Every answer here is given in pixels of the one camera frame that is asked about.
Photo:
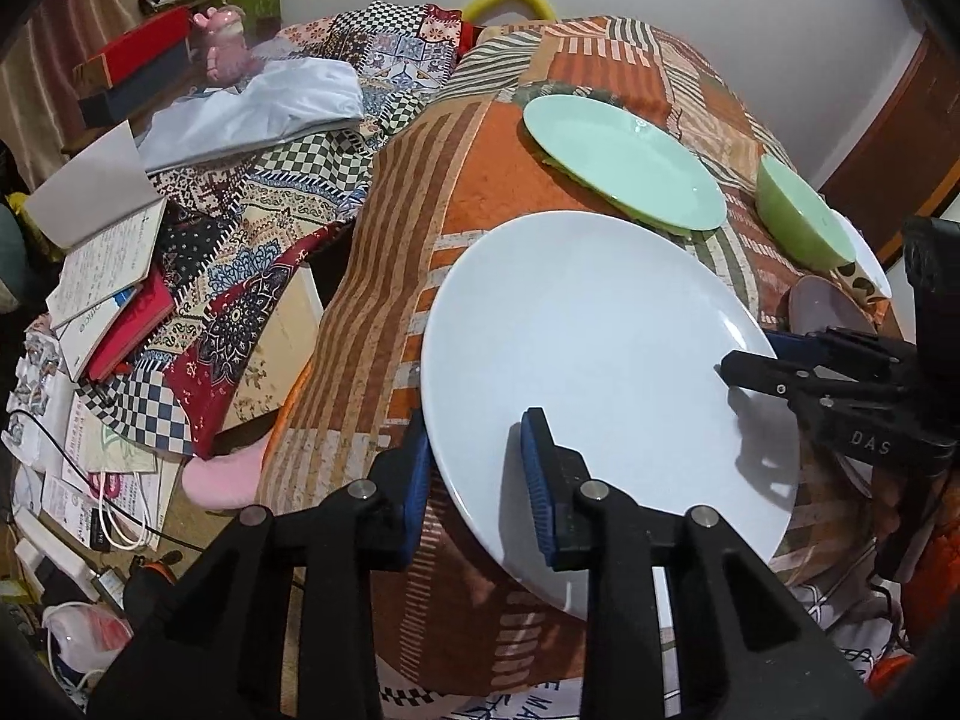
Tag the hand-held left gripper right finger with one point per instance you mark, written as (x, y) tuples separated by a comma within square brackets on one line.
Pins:
[(536, 487)]

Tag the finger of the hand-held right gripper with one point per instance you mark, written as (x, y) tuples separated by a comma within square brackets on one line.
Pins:
[(847, 356), (765, 375)]

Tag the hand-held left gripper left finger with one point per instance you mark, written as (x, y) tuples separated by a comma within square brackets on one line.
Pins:
[(416, 495)]

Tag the white bowl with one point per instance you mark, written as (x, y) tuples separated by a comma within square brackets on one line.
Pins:
[(870, 259)]

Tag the green bowl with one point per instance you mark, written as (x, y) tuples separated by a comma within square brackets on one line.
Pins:
[(795, 210)]

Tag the large white plate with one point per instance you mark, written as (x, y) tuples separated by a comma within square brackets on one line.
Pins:
[(600, 330)]

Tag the pale green plate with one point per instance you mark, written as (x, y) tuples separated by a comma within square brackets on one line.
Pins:
[(622, 157)]

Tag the pale pink plate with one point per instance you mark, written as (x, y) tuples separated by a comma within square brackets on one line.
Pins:
[(825, 307)]

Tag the person's orange clothing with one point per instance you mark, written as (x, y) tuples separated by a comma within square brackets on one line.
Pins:
[(934, 577)]

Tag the pink cushion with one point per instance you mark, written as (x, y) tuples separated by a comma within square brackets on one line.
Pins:
[(217, 480)]

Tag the brown wooden door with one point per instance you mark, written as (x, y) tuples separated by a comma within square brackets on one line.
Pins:
[(900, 150)]

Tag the white printed cloth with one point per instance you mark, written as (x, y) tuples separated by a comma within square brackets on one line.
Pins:
[(517, 705)]

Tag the white paper bag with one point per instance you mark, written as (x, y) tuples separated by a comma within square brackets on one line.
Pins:
[(135, 495)]

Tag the orange striped patchwork blanket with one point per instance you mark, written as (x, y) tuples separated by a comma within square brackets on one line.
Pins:
[(420, 187)]

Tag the checkered patterned quilt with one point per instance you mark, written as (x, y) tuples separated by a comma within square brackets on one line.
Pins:
[(247, 225)]

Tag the red book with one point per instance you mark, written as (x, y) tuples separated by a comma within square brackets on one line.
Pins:
[(139, 315)]

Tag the white plastic bag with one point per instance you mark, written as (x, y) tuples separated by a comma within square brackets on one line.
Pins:
[(82, 637)]

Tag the white book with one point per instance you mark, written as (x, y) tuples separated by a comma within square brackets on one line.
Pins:
[(86, 337)]

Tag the open notebook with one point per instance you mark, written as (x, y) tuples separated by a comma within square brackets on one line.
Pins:
[(105, 255)]

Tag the grey plastic bag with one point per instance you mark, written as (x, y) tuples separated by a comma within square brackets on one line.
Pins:
[(247, 112)]

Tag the pink plush toy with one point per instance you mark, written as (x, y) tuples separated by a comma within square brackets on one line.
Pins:
[(225, 45)]

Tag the long dark box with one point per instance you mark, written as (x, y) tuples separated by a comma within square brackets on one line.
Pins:
[(127, 94)]

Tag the long red box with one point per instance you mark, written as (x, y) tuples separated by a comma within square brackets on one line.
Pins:
[(135, 41)]

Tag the brown curtain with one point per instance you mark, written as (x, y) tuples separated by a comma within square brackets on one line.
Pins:
[(52, 52)]

